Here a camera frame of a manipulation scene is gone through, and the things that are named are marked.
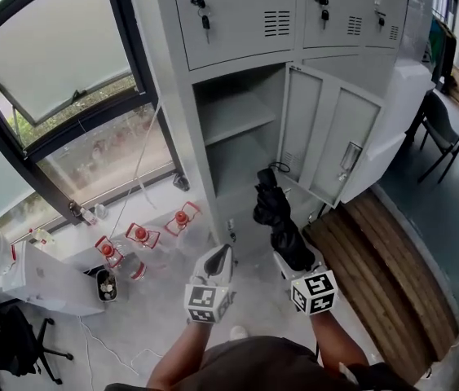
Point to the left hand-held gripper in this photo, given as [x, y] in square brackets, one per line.
[206, 300]

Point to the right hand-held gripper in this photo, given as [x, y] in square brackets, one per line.
[314, 293]

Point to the black umbrella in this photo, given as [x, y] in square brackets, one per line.
[280, 226]

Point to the grey metal locker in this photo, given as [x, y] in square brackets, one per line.
[237, 27]

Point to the person's right forearm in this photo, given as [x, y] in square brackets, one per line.
[335, 340]

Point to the person's left forearm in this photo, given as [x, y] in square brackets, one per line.
[182, 352]

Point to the black locker key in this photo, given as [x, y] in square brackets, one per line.
[381, 19]
[324, 14]
[205, 20]

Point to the clear red-capped water jug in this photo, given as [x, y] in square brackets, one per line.
[182, 222]
[131, 265]
[145, 238]

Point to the person's white shoe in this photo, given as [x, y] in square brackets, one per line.
[238, 333]

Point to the wooden slatted pallet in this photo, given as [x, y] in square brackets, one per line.
[384, 267]

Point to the person's dark clothing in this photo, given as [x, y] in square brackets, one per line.
[261, 367]

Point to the small white waste bin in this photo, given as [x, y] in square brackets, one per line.
[107, 286]

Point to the white desk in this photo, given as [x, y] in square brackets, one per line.
[49, 287]

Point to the white table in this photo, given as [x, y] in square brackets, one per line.
[396, 108]

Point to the black visitor chair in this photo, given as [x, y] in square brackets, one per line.
[441, 133]

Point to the black office chair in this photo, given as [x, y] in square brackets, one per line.
[5, 340]

